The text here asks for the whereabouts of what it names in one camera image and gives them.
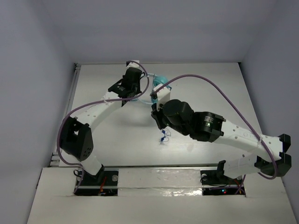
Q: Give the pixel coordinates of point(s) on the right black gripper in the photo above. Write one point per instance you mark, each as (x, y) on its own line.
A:
(157, 115)

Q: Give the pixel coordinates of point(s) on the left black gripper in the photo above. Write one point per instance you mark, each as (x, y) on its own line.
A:
(128, 94)

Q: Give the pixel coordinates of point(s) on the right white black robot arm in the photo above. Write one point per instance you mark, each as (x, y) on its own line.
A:
(267, 154)

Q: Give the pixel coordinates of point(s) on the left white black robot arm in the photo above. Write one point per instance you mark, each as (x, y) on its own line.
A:
(75, 141)

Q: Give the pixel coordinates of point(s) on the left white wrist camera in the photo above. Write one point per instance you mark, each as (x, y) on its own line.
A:
(133, 64)

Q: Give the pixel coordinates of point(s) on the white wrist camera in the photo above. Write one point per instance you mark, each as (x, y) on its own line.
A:
(133, 64)
(162, 96)

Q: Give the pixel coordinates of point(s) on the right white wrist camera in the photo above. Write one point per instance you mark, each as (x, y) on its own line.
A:
(162, 96)

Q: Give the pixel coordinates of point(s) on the aluminium rail with foam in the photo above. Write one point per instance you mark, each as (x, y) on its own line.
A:
(158, 181)

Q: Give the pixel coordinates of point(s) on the left aluminium side rail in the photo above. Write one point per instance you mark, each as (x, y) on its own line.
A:
(54, 161)

